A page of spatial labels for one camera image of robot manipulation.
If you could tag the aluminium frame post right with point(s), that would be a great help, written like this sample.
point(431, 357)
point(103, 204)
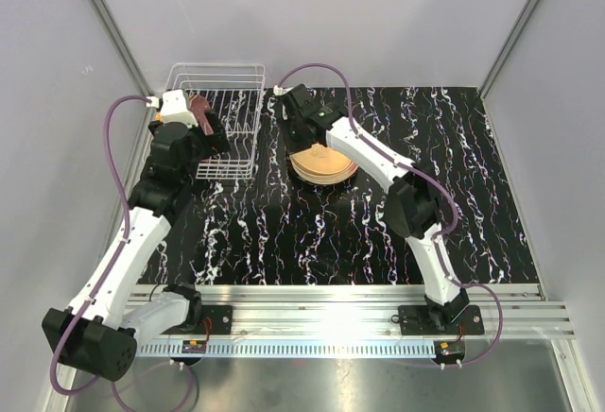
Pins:
point(514, 36)

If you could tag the left small circuit board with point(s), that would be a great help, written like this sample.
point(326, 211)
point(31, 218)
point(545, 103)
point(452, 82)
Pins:
point(194, 346)

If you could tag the aluminium frame post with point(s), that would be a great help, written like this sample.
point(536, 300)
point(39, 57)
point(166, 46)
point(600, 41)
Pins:
point(514, 36)
point(105, 18)

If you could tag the white slotted cable duct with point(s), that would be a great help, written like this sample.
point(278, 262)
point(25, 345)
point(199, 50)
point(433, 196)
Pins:
point(281, 348)

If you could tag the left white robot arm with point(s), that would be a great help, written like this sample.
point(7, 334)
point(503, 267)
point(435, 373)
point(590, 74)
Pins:
point(94, 332)

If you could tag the cream pink plate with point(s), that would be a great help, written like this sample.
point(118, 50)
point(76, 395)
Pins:
point(327, 174)

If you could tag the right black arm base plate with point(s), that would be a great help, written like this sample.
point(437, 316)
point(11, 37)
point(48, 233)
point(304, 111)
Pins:
point(419, 320)

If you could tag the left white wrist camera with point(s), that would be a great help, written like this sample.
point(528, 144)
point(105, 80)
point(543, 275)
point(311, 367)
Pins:
point(173, 106)

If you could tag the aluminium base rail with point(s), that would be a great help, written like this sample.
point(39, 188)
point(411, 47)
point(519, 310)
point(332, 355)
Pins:
point(360, 312)

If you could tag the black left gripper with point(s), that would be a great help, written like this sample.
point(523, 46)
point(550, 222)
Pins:
point(213, 144)

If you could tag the pink polka dot plate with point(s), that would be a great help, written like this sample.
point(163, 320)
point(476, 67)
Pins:
point(199, 106)

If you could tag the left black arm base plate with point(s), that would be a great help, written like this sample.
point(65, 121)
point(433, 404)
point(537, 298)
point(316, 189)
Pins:
point(216, 319)

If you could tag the yellow cream plate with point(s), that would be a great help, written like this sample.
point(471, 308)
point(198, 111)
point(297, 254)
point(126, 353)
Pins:
point(317, 153)

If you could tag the aluminium frame post left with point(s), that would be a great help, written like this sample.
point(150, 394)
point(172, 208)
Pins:
point(105, 18)

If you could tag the white wire dish rack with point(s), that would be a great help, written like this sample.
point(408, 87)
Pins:
point(235, 91)

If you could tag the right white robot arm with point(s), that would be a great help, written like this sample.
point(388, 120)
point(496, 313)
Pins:
point(412, 206)

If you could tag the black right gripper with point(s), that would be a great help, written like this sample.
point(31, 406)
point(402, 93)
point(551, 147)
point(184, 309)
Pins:
point(290, 145)

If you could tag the small circuit board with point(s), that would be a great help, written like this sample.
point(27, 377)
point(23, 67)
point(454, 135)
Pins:
point(194, 346)
point(450, 352)

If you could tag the right small circuit board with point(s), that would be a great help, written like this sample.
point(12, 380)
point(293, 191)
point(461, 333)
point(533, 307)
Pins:
point(450, 352)

